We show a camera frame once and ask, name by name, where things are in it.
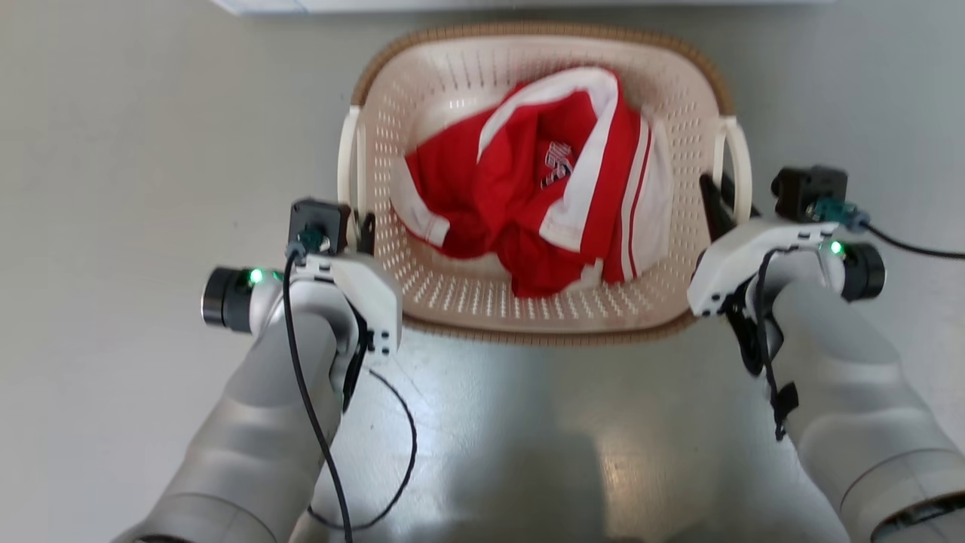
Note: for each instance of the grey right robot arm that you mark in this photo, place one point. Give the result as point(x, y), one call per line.
point(852, 400)

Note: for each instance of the beige plastic laundry basket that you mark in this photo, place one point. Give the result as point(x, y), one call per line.
point(452, 302)

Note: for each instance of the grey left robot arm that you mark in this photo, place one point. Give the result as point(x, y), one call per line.
point(252, 430)

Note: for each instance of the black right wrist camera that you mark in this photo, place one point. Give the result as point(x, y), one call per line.
point(807, 192)

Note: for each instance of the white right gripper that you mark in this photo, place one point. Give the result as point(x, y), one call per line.
point(735, 253)

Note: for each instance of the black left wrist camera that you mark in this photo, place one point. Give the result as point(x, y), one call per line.
point(318, 222)

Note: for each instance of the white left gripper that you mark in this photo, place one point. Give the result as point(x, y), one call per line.
point(369, 290)

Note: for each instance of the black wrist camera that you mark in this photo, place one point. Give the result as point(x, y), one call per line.
point(807, 192)
point(318, 222)

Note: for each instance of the red and white garment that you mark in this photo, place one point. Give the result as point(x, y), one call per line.
point(520, 204)

